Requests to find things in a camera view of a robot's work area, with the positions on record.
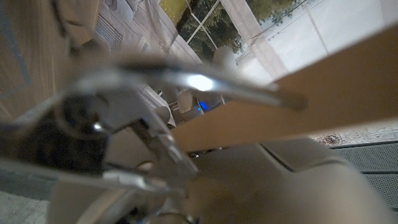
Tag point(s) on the wooden hanger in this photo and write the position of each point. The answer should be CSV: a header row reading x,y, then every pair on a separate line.
x,y
311,99

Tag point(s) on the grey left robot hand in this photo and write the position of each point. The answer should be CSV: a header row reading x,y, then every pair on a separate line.
x,y
264,186

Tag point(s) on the printed window backdrop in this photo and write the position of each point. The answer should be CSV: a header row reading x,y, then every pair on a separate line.
x,y
280,37

